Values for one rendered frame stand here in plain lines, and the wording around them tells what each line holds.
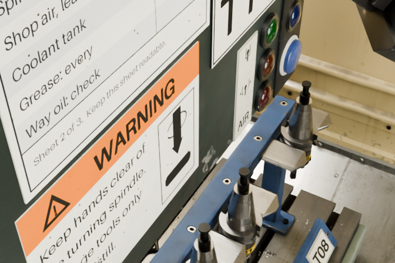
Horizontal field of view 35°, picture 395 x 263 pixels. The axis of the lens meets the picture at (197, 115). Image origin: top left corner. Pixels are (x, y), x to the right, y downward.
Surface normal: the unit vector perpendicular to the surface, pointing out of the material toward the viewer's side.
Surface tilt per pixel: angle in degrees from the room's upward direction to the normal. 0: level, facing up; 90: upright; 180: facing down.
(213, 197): 0
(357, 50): 90
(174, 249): 0
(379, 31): 60
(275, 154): 0
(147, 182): 90
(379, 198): 24
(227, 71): 90
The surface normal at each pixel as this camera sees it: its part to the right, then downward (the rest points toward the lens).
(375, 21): -0.87, -0.37
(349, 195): -0.21, -0.45
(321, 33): -0.50, 0.58
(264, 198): 0.00, -0.75
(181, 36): 0.87, 0.33
